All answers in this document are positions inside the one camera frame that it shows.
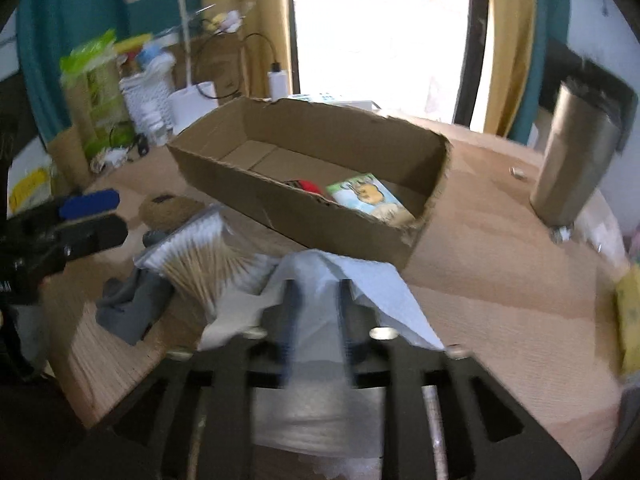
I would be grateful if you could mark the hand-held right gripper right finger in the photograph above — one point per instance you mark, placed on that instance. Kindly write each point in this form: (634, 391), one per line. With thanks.
(346, 320)

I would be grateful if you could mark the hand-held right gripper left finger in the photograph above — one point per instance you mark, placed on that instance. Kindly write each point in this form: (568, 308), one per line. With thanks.
(289, 320)

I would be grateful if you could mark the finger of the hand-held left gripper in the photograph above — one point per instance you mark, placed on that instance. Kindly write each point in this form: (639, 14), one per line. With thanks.
(90, 240)
(87, 204)

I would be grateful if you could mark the white paper towel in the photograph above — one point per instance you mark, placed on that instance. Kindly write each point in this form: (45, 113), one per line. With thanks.
(380, 285)

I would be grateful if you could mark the grey cloth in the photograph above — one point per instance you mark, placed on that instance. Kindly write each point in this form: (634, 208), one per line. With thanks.
(130, 305)

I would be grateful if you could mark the brown round cookie-shaped pad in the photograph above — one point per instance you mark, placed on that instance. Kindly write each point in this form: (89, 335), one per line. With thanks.
(170, 210)

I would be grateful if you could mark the cardboard box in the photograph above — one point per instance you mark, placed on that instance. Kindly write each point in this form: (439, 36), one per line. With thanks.
(325, 230)

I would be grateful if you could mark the clear cotton swab pack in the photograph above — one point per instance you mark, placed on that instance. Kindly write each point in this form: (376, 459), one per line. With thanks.
(200, 255)

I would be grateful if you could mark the red soft item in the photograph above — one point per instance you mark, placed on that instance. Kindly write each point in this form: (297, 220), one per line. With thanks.
(310, 186)

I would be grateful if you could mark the white plug adapter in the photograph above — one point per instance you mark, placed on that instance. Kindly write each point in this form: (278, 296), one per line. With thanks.
(107, 158)

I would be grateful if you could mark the stack of brown paper cups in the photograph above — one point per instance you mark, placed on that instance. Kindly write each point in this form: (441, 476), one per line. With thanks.
(75, 155)

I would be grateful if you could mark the yellow packet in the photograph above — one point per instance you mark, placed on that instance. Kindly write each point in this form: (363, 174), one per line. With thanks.
(30, 190)

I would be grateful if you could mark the green packet of paper cups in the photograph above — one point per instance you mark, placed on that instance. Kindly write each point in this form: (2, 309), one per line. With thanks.
(100, 95)

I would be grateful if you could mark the white perforated basket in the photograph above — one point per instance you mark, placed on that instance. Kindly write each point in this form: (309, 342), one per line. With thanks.
(150, 100)

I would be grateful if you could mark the white desk lamp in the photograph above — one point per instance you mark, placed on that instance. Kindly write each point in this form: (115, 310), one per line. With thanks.
(192, 110)

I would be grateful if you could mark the jar with yellow green lid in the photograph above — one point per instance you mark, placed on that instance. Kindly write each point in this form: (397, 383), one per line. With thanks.
(135, 47)

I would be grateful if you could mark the brown cardboard carton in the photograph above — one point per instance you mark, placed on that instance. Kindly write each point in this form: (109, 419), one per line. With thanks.
(220, 65)

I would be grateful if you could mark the teal curtain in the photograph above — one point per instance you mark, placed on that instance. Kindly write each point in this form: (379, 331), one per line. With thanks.
(100, 0)
(550, 35)

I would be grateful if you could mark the white power strip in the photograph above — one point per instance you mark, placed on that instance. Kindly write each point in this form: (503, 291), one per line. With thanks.
(320, 97)

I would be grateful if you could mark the white charger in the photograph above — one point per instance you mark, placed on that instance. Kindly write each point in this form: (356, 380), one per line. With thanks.
(277, 85)

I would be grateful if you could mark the small yellow white toy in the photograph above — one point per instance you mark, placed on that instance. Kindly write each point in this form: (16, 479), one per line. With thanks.
(225, 21)

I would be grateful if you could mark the yellow curtain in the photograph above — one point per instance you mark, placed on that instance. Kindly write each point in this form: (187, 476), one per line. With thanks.
(510, 35)
(260, 0)

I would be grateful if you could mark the clear plastic bag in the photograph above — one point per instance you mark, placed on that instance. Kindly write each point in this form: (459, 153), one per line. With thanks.
(600, 235)

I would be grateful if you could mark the steel tumbler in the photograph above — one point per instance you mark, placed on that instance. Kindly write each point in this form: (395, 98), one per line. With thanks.
(570, 160)

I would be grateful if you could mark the yellow tissue pack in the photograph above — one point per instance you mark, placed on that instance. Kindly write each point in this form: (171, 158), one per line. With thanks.
(630, 310)

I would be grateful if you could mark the dark door frame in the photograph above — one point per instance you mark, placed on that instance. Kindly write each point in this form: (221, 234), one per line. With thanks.
(472, 35)

